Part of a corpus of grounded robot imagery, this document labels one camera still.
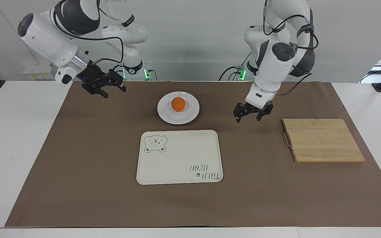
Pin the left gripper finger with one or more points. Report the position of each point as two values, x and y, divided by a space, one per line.
265 113
238 112

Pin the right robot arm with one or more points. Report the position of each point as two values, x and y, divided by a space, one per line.
45 36

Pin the white round plate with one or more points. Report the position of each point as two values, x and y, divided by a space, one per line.
167 114

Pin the wooden cutting board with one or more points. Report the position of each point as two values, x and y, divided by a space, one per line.
322 140

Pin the cream tray with bear print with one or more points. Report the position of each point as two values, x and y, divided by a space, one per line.
180 158

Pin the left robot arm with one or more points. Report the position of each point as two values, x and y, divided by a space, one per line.
271 66

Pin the orange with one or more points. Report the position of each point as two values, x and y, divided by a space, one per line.
178 104

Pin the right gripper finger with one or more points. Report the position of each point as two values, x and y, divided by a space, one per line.
115 79
93 90

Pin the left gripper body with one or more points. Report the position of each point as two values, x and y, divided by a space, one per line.
256 110

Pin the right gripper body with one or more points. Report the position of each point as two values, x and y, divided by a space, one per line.
93 75

